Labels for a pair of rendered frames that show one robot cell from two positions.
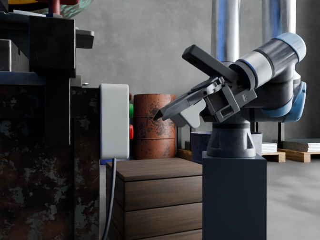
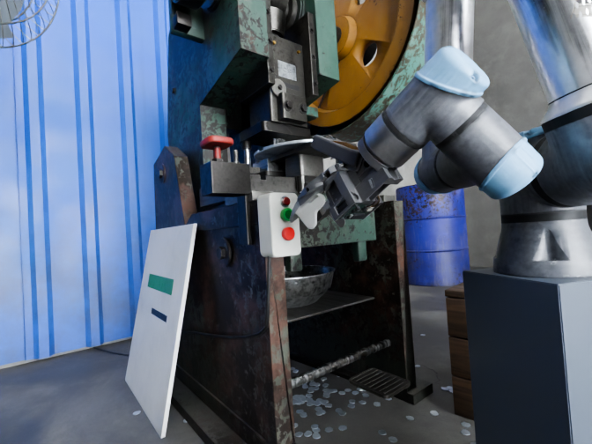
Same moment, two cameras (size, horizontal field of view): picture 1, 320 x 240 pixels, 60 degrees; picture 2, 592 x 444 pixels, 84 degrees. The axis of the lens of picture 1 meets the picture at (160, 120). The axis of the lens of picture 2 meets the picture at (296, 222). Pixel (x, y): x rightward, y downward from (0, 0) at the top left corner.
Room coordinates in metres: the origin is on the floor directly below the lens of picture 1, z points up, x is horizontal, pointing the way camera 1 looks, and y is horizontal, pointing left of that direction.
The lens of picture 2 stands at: (0.29, -0.58, 0.54)
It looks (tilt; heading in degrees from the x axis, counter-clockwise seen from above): 2 degrees up; 68
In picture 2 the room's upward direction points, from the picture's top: 4 degrees counter-clockwise
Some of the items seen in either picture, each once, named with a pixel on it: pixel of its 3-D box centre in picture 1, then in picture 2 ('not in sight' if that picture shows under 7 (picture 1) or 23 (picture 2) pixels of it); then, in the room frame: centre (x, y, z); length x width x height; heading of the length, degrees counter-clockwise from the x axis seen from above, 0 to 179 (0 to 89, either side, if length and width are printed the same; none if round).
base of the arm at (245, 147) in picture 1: (230, 139); (543, 241); (0.88, -0.23, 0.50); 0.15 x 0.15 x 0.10
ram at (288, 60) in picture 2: not in sight; (279, 84); (0.67, 0.43, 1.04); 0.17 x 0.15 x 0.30; 106
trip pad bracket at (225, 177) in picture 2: (55, 84); (227, 203); (0.43, 0.16, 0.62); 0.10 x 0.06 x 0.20; 16
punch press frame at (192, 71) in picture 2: not in sight; (255, 158); (0.62, 0.61, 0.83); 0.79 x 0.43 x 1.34; 106
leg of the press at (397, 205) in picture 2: not in sight; (315, 252); (0.88, 0.68, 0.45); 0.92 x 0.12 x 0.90; 106
